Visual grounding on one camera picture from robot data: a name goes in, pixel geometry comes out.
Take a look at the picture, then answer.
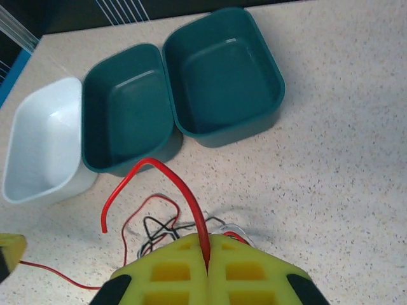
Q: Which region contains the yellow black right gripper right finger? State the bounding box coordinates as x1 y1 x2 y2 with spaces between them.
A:
208 234 331 305

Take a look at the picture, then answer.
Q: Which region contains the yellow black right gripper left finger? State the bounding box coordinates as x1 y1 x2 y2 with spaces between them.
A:
90 234 209 305

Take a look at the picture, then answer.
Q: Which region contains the thick red cable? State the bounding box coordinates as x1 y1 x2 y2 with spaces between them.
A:
100 158 212 276
224 231 252 247

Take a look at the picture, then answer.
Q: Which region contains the thin black cable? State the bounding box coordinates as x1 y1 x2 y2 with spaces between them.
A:
142 215 223 255

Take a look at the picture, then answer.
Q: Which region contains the thin red cable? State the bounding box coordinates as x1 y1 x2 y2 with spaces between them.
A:
18 195 181 290

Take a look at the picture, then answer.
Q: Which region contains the thin white cable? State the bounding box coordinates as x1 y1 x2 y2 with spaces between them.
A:
136 209 255 258

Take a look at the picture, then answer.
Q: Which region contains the white plastic bin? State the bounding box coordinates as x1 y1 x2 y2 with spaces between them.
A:
1 77 98 205

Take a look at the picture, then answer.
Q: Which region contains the dark teal plastic bin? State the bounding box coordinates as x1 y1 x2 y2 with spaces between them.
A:
81 43 184 178
162 6 286 149

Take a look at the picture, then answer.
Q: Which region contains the blue table edge strip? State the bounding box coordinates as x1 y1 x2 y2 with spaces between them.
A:
0 50 32 109

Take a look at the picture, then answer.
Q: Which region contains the aluminium frame post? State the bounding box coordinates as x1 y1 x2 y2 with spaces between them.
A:
0 6 41 53

